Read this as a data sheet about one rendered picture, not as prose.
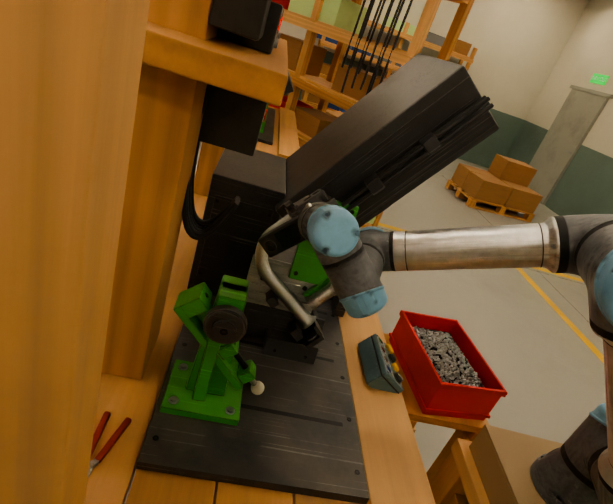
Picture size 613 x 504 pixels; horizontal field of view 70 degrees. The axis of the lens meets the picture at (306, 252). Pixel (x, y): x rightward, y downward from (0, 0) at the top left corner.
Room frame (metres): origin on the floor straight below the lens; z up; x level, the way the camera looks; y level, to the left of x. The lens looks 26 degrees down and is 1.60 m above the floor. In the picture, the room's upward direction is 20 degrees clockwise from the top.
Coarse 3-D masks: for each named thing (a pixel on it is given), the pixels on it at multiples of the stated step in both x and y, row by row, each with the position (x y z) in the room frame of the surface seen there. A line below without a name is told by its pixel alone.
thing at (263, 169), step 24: (216, 168) 1.00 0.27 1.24; (240, 168) 1.06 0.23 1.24; (264, 168) 1.12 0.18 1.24; (216, 192) 0.96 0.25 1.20; (240, 192) 0.97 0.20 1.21; (264, 192) 0.98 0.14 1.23; (240, 216) 0.97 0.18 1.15; (264, 216) 0.98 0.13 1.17; (216, 240) 0.96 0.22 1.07; (240, 240) 0.98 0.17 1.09; (192, 264) 0.96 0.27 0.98; (216, 264) 0.97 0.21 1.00; (240, 264) 0.98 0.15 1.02; (216, 288) 0.97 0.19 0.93
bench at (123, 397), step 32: (192, 256) 1.16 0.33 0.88; (160, 352) 0.73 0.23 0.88; (128, 384) 0.62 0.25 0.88; (160, 384) 0.65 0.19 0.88; (96, 416) 0.53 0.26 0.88; (128, 416) 0.55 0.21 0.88; (96, 448) 0.47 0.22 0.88; (128, 448) 0.49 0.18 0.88; (96, 480) 0.42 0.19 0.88; (128, 480) 0.44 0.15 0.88; (160, 480) 0.46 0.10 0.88; (192, 480) 0.48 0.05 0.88
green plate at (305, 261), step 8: (336, 200) 0.98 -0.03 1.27; (304, 248) 0.93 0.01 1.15; (312, 248) 0.94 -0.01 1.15; (296, 256) 0.92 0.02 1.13; (304, 256) 0.93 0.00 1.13; (312, 256) 0.93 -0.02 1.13; (296, 264) 0.92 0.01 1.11; (304, 264) 0.92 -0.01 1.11; (312, 264) 0.93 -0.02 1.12; (320, 264) 0.93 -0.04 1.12; (296, 272) 0.92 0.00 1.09; (304, 272) 0.92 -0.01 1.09; (312, 272) 0.93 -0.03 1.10; (320, 272) 0.93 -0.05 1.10; (304, 280) 0.92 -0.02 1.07; (312, 280) 0.92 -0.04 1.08; (320, 280) 0.93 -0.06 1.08
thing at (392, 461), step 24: (360, 336) 1.03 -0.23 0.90; (360, 360) 0.92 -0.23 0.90; (360, 384) 0.84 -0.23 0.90; (360, 408) 0.76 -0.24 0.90; (384, 408) 0.78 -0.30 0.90; (360, 432) 0.69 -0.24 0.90; (384, 432) 0.71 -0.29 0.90; (408, 432) 0.74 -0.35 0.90; (384, 456) 0.65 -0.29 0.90; (408, 456) 0.67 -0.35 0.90; (384, 480) 0.59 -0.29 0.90; (408, 480) 0.61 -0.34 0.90
